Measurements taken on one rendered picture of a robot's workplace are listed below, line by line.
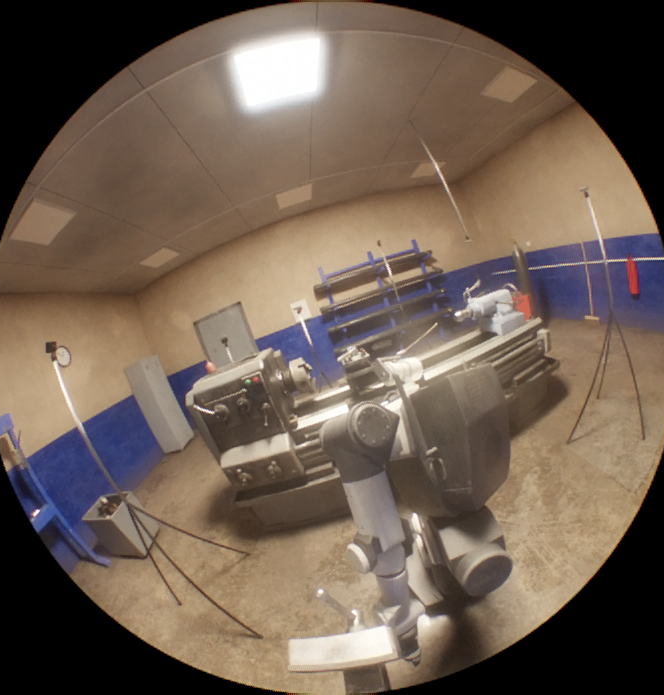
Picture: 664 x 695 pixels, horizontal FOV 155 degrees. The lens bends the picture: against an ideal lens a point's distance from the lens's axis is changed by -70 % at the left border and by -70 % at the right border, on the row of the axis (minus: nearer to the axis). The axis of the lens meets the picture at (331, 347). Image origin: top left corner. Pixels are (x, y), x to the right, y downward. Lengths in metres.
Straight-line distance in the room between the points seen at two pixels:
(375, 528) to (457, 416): 0.26
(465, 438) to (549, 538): 1.36
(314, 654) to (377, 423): 0.42
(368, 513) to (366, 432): 0.16
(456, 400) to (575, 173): 4.54
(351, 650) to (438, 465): 0.38
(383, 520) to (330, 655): 0.27
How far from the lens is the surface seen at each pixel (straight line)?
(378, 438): 0.44
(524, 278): 4.04
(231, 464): 1.71
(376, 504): 0.49
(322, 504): 1.98
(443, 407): 0.48
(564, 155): 4.87
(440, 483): 0.55
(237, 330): 4.88
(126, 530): 2.80
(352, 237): 4.97
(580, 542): 1.77
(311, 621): 1.70
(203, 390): 1.67
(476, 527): 0.61
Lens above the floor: 1.51
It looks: 10 degrees down
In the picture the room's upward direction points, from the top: 20 degrees counter-clockwise
